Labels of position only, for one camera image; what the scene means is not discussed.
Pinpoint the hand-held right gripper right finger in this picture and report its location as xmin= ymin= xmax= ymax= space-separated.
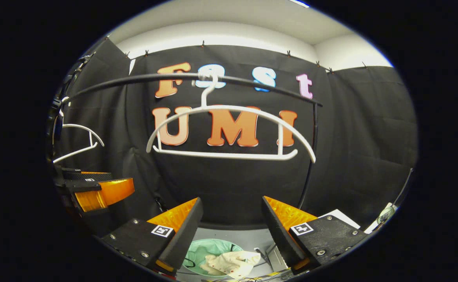
xmin=261 ymin=195 xmax=369 ymax=275

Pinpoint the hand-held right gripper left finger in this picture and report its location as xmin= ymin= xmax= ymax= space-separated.
xmin=100 ymin=197 xmax=205 ymax=275

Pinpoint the cream shirt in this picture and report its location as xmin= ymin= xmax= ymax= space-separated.
xmin=199 ymin=251 xmax=261 ymax=279

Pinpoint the white plastic hanger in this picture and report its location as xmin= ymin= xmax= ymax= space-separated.
xmin=52 ymin=123 xmax=105 ymax=164
xmin=146 ymin=72 xmax=317 ymax=164

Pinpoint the black clothes rack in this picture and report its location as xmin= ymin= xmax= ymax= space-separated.
xmin=54 ymin=72 xmax=324 ymax=210

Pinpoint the white paper sheet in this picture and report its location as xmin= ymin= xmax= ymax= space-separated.
xmin=318 ymin=209 xmax=361 ymax=230

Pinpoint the black backdrop cloth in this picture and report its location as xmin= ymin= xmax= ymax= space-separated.
xmin=49 ymin=37 xmax=418 ymax=235

